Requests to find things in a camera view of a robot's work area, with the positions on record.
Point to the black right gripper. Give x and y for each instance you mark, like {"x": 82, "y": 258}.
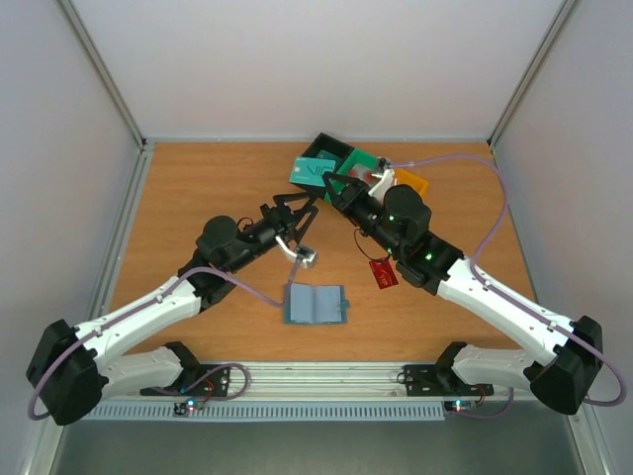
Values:
{"x": 347, "y": 194}

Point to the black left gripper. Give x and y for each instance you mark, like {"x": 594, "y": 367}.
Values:
{"x": 284, "y": 220}

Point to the teal VIP card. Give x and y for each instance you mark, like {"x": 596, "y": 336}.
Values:
{"x": 309, "y": 170}

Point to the red VIP card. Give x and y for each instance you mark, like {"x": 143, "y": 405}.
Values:
{"x": 383, "y": 273}

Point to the teal card holder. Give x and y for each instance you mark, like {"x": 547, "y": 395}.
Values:
{"x": 308, "y": 305}

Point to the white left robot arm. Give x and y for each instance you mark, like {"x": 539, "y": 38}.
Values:
{"x": 73, "y": 368}

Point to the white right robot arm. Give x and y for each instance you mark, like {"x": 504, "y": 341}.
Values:
{"x": 557, "y": 359}

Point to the red patterned card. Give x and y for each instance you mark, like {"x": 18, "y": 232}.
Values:
{"x": 362, "y": 172}

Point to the green plastic bin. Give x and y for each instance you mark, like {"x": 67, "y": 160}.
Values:
{"x": 357, "y": 156}

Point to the yellow plastic bin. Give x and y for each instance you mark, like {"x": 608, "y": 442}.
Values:
{"x": 418, "y": 184}

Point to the black plastic bin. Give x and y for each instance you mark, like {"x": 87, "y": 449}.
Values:
{"x": 325, "y": 146}

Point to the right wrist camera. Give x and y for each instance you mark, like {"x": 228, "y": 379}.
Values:
{"x": 385, "y": 179}

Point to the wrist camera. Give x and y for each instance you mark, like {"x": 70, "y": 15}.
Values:
{"x": 385, "y": 179}
{"x": 304, "y": 255}

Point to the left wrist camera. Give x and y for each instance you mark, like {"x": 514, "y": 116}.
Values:
{"x": 304, "y": 255}

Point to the aluminium front rail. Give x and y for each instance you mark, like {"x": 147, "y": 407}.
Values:
{"x": 319, "y": 381}

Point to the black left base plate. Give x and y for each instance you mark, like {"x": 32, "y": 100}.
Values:
{"x": 205, "y": 380}

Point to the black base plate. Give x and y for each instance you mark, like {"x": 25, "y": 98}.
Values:
{"x": 205, "y": 380}
{"x": 426, "y": 380}

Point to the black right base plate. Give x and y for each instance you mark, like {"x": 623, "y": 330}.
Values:
{"x": 426, "y": 380}

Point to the grey slotted cable duct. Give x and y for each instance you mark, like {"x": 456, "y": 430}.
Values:
{"x": 268, "y": 412}

